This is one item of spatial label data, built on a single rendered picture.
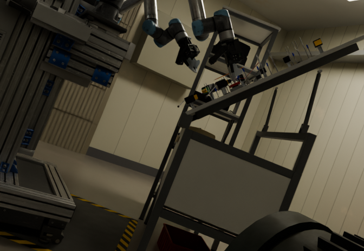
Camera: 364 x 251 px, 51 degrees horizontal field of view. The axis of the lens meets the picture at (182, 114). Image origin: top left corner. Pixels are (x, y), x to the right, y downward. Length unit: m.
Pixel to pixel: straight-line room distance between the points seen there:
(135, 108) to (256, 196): 3.62
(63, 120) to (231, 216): 3.50
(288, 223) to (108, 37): 1.46
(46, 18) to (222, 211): 1.21
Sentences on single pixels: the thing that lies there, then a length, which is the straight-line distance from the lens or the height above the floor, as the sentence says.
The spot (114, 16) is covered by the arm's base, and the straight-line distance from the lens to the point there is 2.07.
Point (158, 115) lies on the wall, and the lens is 5.42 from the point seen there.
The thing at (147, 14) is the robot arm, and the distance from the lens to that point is 2.24.
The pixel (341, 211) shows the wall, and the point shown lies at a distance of 4.66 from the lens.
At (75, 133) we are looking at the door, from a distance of 5.09.
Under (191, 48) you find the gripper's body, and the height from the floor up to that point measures 1.23.
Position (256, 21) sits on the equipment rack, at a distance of 3.23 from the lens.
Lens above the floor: 0.78
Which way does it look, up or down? 2 degrees up
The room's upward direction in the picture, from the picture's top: 22 degrees clockwise
